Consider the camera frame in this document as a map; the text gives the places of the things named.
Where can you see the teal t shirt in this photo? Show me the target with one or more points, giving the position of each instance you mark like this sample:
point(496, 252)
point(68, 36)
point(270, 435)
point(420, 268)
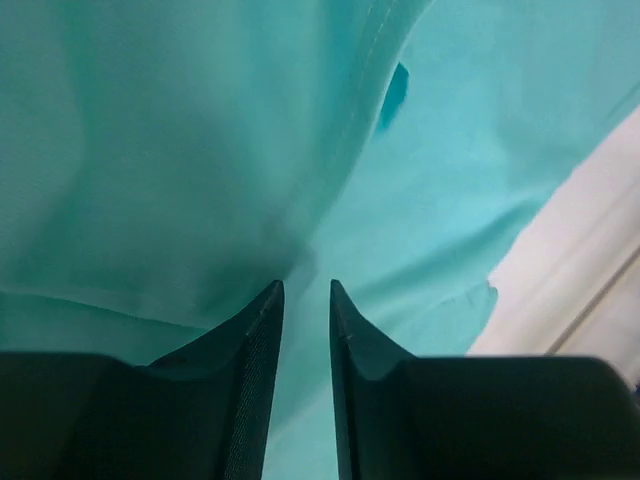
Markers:
point(163, 161)

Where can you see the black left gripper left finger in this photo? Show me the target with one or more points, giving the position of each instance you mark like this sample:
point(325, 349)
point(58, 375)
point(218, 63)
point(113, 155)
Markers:
point(199, 412)

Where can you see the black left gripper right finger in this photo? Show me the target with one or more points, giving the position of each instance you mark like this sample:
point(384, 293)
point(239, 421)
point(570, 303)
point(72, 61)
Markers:
point(399, 416)

